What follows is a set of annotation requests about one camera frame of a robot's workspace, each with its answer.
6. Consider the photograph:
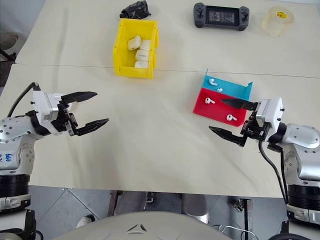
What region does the yellow plastic bin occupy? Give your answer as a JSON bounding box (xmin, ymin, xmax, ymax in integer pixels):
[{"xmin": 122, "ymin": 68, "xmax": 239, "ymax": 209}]
[{"xmin": 112, "ymin": 18, "xmax": 160, "ymax": 79}]

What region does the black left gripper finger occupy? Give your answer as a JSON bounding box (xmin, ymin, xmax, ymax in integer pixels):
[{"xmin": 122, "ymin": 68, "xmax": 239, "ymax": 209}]
[
  {"xmin": 75, "ymin": 118, "xmax": 111, "ymax": 137},
  {"xmin": 60, "ymin": 91, "xmax": 99, "ymax": 106}
]

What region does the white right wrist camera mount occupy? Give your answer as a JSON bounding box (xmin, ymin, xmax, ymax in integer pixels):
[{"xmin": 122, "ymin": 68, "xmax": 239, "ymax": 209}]
[{"xmin": 255, "ymin": 96, "xmax": 285, "ymax": 131}]

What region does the grey handheld game console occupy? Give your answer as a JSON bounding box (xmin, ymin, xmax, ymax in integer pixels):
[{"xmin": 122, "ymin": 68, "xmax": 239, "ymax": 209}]
[{"xmin": 192, "ymin": 2, "xmax": 251, "ymax": 32}]

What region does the blue plastic tray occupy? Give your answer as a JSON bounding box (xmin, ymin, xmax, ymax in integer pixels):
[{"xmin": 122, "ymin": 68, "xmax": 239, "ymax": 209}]
[{"xmin": 200, "ymin": 68, "xmax": 254, "ymax": 102}]

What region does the white shoe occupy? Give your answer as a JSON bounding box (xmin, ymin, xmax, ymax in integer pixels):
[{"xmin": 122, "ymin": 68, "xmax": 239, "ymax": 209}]
[{"xmin": 75, "ymin": 215, "xmax": 96, "ymax": 229}]

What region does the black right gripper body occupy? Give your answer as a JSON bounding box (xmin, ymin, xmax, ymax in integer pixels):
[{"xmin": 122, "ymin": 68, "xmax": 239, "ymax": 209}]
[{"xmin": 239, "ymin": 109, "xmax": 271, "ymax": 142}]

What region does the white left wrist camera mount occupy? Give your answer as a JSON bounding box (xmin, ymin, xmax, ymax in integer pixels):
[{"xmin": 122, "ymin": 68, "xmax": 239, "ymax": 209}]
[{"xmin": 31, "ymin": 89, "xmax": 64, "ymax": 136}]

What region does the white floor cable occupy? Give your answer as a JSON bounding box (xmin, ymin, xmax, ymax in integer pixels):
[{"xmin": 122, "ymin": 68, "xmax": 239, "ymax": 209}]
[{"xmin": 211, "ymin": 224, "xmax": 259, "ymax": 240}]

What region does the clear tape roll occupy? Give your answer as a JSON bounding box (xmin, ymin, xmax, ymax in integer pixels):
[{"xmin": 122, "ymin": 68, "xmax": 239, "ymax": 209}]
[{"xmin": 261, "ymin": 6, "xmax": 296, "ymax": 38}]

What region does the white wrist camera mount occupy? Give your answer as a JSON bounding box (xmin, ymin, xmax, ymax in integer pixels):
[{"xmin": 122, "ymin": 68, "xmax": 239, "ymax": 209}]
[
  {"xmin": 31, "ymin": 89, "xmax": 64, "ymax": 136},
  {"xmin": 255, "ymin": 96, "xmax": 285, "ymax": 131}
]

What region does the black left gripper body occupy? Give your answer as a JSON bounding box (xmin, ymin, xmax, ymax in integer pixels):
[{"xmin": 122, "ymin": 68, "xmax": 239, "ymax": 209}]
[{"xmin": 51, "ymin": 101, "xmax": 79, "ymax": 137}]

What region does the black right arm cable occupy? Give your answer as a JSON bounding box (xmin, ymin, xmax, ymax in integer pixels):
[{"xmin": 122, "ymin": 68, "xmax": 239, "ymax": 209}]
[{"xmin": 257, "ymin": 139, "xmax": 289, "ymax": 203}]

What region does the grey robot torso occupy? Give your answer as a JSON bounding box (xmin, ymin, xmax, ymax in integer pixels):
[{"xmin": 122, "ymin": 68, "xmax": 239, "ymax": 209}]
[{"xmin": 53, "ymin": 211, "xmax": 226, "ymax": 240}]

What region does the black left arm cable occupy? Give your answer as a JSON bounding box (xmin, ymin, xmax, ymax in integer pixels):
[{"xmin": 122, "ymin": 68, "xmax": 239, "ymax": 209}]
[{"xmin": 9, "ymin": 81, "xmax": 41, "ymax": 118}]

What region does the black crumpled plastic bag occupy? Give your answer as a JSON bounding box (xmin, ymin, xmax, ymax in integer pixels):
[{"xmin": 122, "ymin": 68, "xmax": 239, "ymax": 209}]
[{"xmin": 119, "ymin": 0, "xmax": 152, "ymax": 20}]

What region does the red plastic tray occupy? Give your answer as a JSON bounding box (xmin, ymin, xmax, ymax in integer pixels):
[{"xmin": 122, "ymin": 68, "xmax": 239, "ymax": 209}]
[{"xmin": 192, "ymin": 87, "xmax": 249, "ymax": 128}]

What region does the brown metal table leg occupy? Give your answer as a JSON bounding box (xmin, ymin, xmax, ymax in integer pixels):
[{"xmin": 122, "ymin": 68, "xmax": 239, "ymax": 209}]
[
  {"xmin": 107, "ymin": 190, "xmax": 120, "ymax": 217},
  {"xmin": 243, "ymin": 198, "xmax": 254, "ymax": 240}
]

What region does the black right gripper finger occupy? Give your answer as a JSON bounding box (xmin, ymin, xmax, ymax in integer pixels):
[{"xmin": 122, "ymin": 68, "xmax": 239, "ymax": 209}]
[
  {"xmin": 220, "ymin": 98, "xmax": 259, "ymax": 111},
  {"xmin": 208, "ymin": 125, "xmax": 248, "ymax": 149}
]

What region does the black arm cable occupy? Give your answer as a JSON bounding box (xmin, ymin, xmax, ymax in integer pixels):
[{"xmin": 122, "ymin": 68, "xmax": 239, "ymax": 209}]
[
  {"xmin": 9, "ymin": 81, "xmax": 41, "ymax": 118},
  {"xmin": 257, "ymin": 139, "xmax": 289, "ymax": 203}
]

